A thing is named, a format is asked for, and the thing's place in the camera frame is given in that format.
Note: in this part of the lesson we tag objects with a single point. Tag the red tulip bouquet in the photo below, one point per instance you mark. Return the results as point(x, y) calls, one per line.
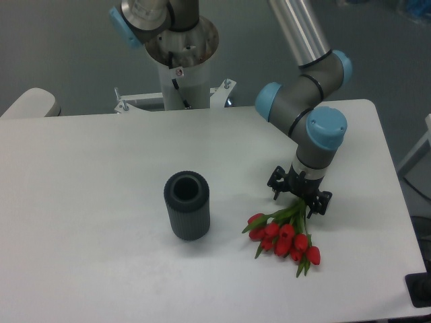
point(285, 234)

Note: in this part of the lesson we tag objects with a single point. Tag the black box at table edge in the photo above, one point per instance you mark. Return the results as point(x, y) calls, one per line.
point(418, 285)

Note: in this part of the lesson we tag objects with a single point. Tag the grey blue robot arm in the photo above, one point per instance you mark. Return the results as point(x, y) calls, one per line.
point(176, 36)

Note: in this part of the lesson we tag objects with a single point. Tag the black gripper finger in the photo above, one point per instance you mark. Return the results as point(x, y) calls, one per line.
point(317, 202)
point(278, 182)

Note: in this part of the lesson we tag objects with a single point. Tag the white frame at right edge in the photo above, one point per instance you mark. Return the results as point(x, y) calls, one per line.
point(416, 153)

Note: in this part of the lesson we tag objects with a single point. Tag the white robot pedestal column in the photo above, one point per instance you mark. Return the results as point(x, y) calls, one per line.
point(185, 87)

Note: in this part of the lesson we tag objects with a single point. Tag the white pedestal base bracket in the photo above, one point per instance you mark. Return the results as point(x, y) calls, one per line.
point(220, 97)

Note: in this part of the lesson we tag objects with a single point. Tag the dark grey ribbed vase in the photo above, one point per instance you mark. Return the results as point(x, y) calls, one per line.
point(186, 195)

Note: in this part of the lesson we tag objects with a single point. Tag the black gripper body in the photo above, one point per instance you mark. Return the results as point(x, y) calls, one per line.
point(299, 185)

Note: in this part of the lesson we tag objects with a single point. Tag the white chair armrest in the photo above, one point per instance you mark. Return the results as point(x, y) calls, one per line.
point(34, 103)

